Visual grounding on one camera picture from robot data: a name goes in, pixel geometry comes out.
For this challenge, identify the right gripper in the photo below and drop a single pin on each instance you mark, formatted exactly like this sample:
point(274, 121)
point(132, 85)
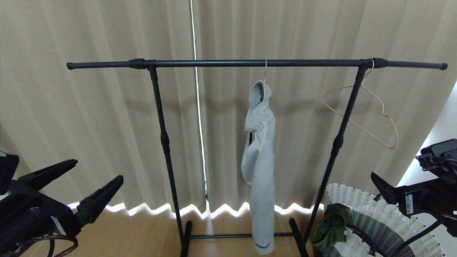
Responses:
point(428, 200)

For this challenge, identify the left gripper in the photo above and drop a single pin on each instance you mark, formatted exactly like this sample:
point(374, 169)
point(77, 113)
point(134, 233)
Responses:
point(28, 214)

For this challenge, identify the green garment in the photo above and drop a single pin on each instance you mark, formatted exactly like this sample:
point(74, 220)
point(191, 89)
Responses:
point(332, 228)

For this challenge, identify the pale grey shorts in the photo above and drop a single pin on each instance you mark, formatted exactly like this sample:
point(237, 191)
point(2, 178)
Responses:
point(260, 178)

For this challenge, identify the pink clothes hanger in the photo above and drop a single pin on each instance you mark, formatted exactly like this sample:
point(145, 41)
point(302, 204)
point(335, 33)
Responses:
point(396, 141)
point(264, 75)

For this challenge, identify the white laundry basket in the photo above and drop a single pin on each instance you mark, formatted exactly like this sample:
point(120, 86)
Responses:
point(385, 221)

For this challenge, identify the black clothes rack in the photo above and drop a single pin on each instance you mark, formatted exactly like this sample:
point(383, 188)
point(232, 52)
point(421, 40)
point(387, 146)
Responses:
point(232, 63)

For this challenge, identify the beige curtain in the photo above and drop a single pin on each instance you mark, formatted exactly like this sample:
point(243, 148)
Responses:
point(89, 125)

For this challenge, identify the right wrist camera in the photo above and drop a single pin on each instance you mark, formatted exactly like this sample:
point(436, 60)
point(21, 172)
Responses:
point(442, 157)

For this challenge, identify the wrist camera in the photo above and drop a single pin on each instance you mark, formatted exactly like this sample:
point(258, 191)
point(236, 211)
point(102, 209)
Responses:
point(442, 157)
point(7, 171)

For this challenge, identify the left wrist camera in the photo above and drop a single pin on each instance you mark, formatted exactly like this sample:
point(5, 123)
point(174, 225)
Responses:
point(7, 171)

